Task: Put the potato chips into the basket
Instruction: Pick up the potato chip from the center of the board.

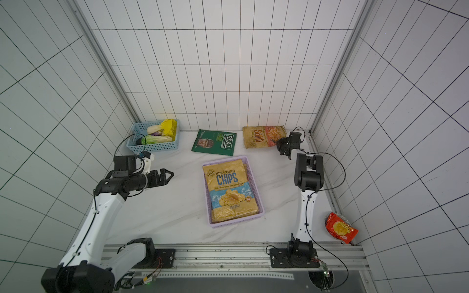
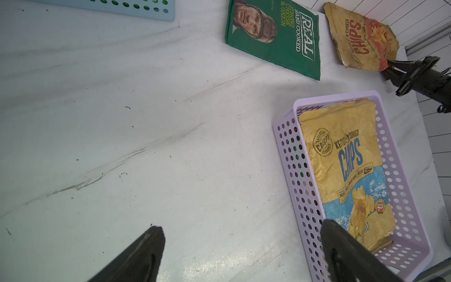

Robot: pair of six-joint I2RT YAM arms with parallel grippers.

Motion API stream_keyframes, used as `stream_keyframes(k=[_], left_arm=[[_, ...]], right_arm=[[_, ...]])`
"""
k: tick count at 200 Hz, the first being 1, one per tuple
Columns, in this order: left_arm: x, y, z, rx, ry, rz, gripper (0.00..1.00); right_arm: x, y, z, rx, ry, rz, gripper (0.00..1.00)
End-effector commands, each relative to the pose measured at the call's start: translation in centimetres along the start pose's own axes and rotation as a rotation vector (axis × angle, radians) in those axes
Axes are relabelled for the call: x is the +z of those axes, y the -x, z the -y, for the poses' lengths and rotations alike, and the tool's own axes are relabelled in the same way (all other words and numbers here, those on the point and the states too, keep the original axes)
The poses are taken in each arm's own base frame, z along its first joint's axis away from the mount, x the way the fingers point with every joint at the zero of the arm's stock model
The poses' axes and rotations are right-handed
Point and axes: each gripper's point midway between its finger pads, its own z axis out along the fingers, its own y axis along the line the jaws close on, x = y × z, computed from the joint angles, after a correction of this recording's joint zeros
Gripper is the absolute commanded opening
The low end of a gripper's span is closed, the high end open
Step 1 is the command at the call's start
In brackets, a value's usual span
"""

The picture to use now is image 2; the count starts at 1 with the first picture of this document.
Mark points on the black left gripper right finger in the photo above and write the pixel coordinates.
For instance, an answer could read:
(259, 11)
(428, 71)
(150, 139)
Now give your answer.
(348, 260)

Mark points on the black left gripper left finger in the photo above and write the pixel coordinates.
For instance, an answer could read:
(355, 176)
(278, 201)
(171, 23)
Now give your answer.
(139, 262)

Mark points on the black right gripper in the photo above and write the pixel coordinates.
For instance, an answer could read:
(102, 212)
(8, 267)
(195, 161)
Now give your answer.
(423, 79)

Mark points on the brown orange chips bag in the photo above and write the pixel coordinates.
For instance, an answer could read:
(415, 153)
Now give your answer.
(362, 43)

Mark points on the sea salt chips bag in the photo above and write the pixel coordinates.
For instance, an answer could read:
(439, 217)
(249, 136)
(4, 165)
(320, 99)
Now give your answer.
(347, 164)

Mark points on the green REAL chips bag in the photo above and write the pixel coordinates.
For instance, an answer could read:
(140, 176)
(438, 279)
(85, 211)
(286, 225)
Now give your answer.
(280, 32)

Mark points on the purple plastic basket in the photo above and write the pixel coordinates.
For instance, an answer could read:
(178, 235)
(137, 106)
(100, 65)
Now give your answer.
(412, 250)

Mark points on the blue plastic basket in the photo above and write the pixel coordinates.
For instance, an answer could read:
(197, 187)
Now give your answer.
(161, 10)

